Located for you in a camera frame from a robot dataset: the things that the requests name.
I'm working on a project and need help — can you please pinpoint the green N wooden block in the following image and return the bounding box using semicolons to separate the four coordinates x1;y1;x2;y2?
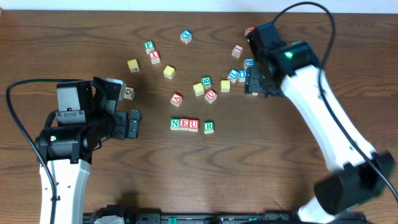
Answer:
170;118;180;130

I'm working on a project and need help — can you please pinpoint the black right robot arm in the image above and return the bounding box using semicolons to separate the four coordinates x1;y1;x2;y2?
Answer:
245;40;397;223

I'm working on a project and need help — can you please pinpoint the yellow acorn wooden block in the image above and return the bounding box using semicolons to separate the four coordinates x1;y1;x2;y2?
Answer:
127;59;140;73

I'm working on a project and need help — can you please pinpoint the blue T wooden block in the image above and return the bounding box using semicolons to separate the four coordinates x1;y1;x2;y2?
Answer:
239;70;246;82

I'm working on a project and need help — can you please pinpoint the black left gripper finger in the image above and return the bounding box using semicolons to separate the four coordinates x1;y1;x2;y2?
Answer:
127;110;141;139
92;77;119;115

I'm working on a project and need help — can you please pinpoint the soccer ball J wooden block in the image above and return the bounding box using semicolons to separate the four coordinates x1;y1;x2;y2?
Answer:
124;87;135;100

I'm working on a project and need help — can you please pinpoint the blue P wooden block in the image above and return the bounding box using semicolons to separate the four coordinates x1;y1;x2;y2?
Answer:
244;58;255;70

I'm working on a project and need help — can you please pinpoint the red Y wooden block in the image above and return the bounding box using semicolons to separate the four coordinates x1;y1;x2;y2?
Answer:
149;50;160;64

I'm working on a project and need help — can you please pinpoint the red u wooden block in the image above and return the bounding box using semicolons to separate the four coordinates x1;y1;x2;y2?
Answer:
205;89;218;104
188;119;200;132

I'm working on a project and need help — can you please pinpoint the red A wooden block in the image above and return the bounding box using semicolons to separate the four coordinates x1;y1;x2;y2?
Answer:
170;93;183;107

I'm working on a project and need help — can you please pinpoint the green R wooden block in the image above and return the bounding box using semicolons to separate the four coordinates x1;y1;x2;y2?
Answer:
203;121;215;134

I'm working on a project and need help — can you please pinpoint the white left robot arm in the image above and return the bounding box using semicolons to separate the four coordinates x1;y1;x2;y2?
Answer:
35;77;141;223

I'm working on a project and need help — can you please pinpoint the red top far wooden block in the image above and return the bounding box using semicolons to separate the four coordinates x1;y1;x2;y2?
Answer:
244;27;254;36

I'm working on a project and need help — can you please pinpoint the green B wooden block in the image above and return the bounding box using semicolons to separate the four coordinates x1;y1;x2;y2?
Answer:
201;76;212;90

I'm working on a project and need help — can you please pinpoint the red E wooden block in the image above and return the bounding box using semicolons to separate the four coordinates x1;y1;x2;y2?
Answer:
179;118;190;131

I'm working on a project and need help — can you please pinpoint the green F wooden block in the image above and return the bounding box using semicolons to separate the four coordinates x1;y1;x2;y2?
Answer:
144;40;155;54

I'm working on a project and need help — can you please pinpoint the yellow O wooden block left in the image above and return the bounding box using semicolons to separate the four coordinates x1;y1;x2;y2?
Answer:
164;65;175;79

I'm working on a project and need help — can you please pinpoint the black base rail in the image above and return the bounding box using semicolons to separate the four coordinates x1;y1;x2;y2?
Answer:
83;204;368;224

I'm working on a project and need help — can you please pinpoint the blue L wooden block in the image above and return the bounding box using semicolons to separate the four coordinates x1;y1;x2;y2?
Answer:
227;69;239;83

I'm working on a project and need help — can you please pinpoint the blue X wooden block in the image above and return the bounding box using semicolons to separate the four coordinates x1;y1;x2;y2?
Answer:
180;30;192;44

